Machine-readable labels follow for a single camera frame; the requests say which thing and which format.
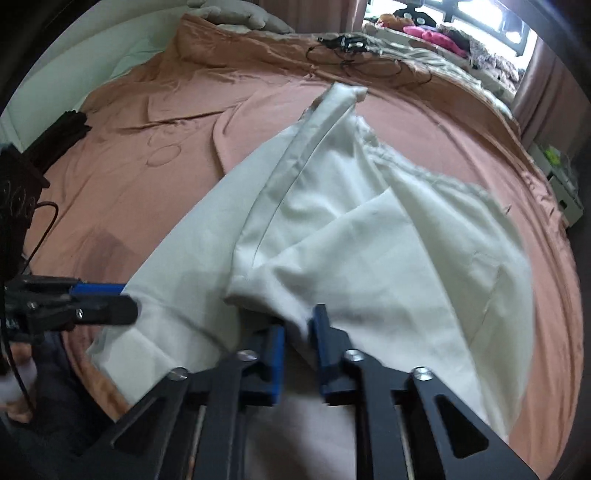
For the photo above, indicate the orange bed sheet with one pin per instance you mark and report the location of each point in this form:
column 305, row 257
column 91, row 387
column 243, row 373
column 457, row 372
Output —
column 161, row 115

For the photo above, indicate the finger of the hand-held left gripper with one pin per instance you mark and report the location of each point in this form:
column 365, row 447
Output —
column 97, row 289
column 106, row 311

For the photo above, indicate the pink curtain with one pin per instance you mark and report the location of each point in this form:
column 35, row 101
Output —
column 341, row 14
column 549, row 92

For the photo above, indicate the green toy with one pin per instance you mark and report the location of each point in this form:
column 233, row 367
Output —
column 552, row 154

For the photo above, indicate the pale green bed sheet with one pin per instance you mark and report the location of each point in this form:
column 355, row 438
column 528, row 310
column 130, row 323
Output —
column 69, row 60

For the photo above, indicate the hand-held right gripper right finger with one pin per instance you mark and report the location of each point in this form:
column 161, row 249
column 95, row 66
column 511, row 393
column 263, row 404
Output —
column 323, row 355

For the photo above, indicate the cream white garment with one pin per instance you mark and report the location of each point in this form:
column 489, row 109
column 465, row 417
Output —
column 369, row 240

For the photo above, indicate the person's left forearm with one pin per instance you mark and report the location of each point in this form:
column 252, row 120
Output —
column 16, row 392

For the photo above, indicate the pile of mixed clothes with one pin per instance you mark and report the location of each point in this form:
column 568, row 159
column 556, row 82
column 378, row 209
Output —
column 489, row 64

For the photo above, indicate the white plush toy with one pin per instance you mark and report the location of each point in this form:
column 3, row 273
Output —
column 240, row 18

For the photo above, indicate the cream duvet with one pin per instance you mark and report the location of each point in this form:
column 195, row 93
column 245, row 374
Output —
column 415, row 60

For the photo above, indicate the white nightstand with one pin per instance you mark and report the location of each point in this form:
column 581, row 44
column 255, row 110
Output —
column 561, row 184

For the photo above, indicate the person's dark clothing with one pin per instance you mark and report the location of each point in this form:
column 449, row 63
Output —
column 69, row 406

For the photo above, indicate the pink plush cushion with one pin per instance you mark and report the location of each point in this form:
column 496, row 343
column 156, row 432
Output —
column 429, row 36

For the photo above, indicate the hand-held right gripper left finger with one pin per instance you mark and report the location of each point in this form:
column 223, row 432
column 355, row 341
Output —
column 276, row 364

